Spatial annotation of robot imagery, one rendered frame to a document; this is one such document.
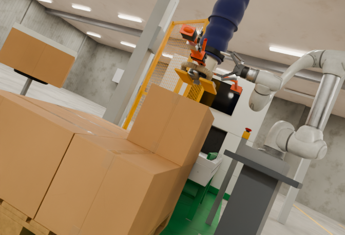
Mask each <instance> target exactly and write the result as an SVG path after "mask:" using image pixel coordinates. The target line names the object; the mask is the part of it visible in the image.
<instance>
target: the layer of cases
mask: <svg viewBox="0 0 345 235"><path fill-rule="evenodd" d="M129 132H130V131H128V130H125V129H123V128H121V127H119V126H117V125H115V124H113V123H111V122H109V121H107V120H105V119H103V118H101V117H98V116H96V115H94V114H90V113H86V112H82V111H78V110H75V109H71V108H67V107H64V106H60V105H56V104H53V103H49V102H45V101H41V100H37V99H34V98H31V97H27V96H24V95H20V94H16V93H13V92H9V91H5V90H1V89H0V198H1V199H2V200H4V201H6V202H7V203H9V204H10V205H12V206H13V207H15V208H16V209H18V210H19V211H21V212H22V213H24V214H26V215H27V216H29V217H30V218H32V219H34V220H35V221H37V222H38V223H40V224H41V225H43V226H44V227H46V228H47V229H49V230H50V231H52V232H53V233H55V234H57V235H148V234H149V233H150V232H151V231H152V230H153V229H154V228H155V227H156V226H157V225H158V224H159V223H160V222H161V221H162V220H163V219H164V218H165V217H166V216H167V215H168V214H169V213H170V212H171V211H172V210H173V209H174V208H175V206H176V203H177V201H178V199H179V197H180V194H181V192H182V190H183V187H184V185H185V183H186V181H187V178H188V176H189V174H190V172H191V169H192V167H193V165H194V163H193V164H189V165H186V166H182V167H181V166H179V165H177V164H175V163H173V162H171V161H169V160H167V159H165V158H163V157H161V156H159V155H157V154H155V153H153V152H151V151H149V150H147V149H145V148H143V147H141V146H139V145H137V144H135V143H133V142H131V141H129V140H127V137H128V134H129Z"/></svg>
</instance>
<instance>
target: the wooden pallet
mask: <svg viewBox="0 0 345 235"><path fill-rule="evenodd" d="M173 211H174V209H173V210H172V211H171V212H170V213H169V214H168V215H167V216H166V217H165V218H164V219H163V220H162V221H161V222H160V223H159V224H158V225H157V226H156V227H155V228H154V229H153V230H152V231H151V232H150V233H149V234H148V235H159V234H160V233H161V232H162V230H163V229H164V228H165V227H166V226H167V224H168V222H169V220H170V218H171V215H172V213H173ZM0 235H57V234H55V233H53V232H52V231H50V230H49V229H47V228H46V227H44V226H43V225H41V224H40V223H38V222H37V221H35V220H34V219H32V218H30V217H29V216H27V215H26V214H24V213H22V212H21V211H19V210H18V209H16V208H15V207H13V206H12V205H10V204H9V203H7V202H6V201H4V200H2V199H1V198H0Z"/></svg>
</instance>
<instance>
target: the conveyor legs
mask: <svg viewBox="0 0 345 235"><path fill-rule="evenodd" d="M212 179H213V177H212V178H211V179H210V181H209V182H208V183H207V185H206V186H205V187H204V186H202V185H200V184H198V183H196V182H194V181H192V180H190V179H188V178H187V181H189V182H191V183H193V184H195V185H197V186H199V189H198V191H197V194H196V196H193V195H191V194H189V193H187V192H185V191H183V190H182V192H181V194H183V195H185V196H187V197H189V198H191V199H192V200H193V203H192V205H191V207H190V210H189V212H188V214H187V216H186V219H187V220H189V221H192V220H193V217H194V215H195V213H196V210H197V208H198V206H199V204H202V202H203V199H204V197H205V195H206V192H207V190H208V188H209V186H210V183H211V181H212Z"/></svg>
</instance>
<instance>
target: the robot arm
mask: <svg viewBox="0 0 345 235"><path fill-rule="evenodd" d="M220 54H223V55H226V56H229V57H232V59H233V60H234V62H235V64H236V65H235V67H234V69H233V72H230V73H227V74H224V75H222V74H221V73H219V72H215V71H213V70H212V73H215V74H216V76H218V77H221V81H230V80H234V81H236V80H237V77H238V76H239V77H241V78H244V79H245V78H246V80H247V81H249V82H251V83H254V84H255V88H254V90H253V91H252V93H251V96H250V99H249V103H248V104H249V107H250V109H251V110H252V111H255V112H258V111H261V110H262V109H263V108H264V107H265V106H266V105H267V104H268V103H269V102H270V101H271V99H272V96H273V95H274V94H275V93H276V92H277V91H279V90H280V89H281V88H282V87H283V86H284V85H285V84H286V83H287V82H288V81H289V80H290V79H291V78H292V77H293V76H294V75H295V74H296V73H297V72H298V71H299V70H301V69H306V68H311V67H313V68H320V69H322V73H323V77H322V80H321V83H320V85H319V88H318V91H317V93H316V96H315V99H314V101H313V104H312V107H311V110H310V112H309V115H308V118H307V120H306V123H305V125H303V126H301V127H300V128H299V129H298V130H297V132H295V128H294V126H293V125H292V124H291V123H288V122H285V121H278V122H276V123H275V124H274V125H273V126H272V127H271V129H270V130H269V132H268V134H267V136H266V139H265V142H264V144H263V146H262V148H261V149H258V150H259V151H262V152H264V153H266V154H269V155H271V156H273V157H275V158H278V159H280V160H282V161H284V160H283V156H284V153H285V152H289V153H291V154H293V155H295V156H298V157H300V158H303V159H307V160H321V159H322V158H323V157H324V156H325V154H326V152H327V145H326V143H325V141H323V134H322V131H320V130H321V127H322V124H323V122H324V119H325V116H326V114H327V111H328V109H329V106H330V103H331V101H332V98H333V96H334V93H335V90H336V88H337V85H338V83H339V79H341V78H342V77H343V76H344V75H345V51H341V50H313V51H310V52H307V53H306V54H304V55H303V56H302V57H301V58H299V59H298V60H297V61H296V62H294V63H293V64H292V65H291V66H290V67H289V68H288V69H287V70H286V71H285V72H284V73H283V74H282V75H281V77H279V76H278V75H276V74H273V73H271V72H268V71H263V70H259V69H256V68H253V67H251V69H250V67H247V66H244V65H243V64H244V63H245V60H243V59H242V58H241V57H240V56H239V55H238V54H237V53H236V52H234V51H233V52H232V53H229V52H226V53H225V52H222V51H220ZM234 56H235V57H236V58H237V59H238V60H239V61H240V62H241V64H238V62H237V61H236V59H235V57H234ZM234 74H235V77H227V76H230V75H234ZM224 77H227V78H224Z"/></svg>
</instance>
